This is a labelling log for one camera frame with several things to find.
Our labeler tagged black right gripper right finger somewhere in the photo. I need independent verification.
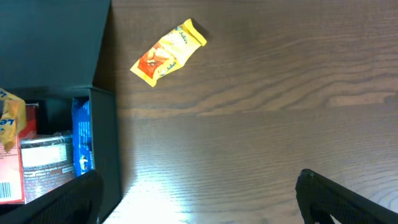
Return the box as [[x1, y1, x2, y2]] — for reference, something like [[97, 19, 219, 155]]
[[295, 169, 397, 224]]

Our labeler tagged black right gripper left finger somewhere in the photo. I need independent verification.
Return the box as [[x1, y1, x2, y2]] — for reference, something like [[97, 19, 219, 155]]
[[1, 170, 104, 224]]

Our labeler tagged brown drink can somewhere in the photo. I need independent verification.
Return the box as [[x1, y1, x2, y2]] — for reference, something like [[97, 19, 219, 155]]
[[20, 134, 76, 203]]

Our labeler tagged blue cookie packet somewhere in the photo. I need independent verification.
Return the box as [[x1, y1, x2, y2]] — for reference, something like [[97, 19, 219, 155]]
[[72, 98, 95, 177]]

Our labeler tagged small yellow lemon snack packet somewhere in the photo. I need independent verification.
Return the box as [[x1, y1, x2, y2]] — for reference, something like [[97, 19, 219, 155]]
[[1, 89, 27, 152]]

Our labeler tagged orange red carton box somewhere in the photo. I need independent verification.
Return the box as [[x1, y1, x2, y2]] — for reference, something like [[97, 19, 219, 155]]
[[0, 103, 39, 205]]

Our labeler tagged black open box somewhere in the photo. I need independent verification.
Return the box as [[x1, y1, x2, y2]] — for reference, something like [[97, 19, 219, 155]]
[[1, 0, 122, 222]]

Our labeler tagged yellow orange biscuit packet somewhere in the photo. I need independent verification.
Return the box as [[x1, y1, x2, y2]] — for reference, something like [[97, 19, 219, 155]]
[[130, 19, 207, 87]]

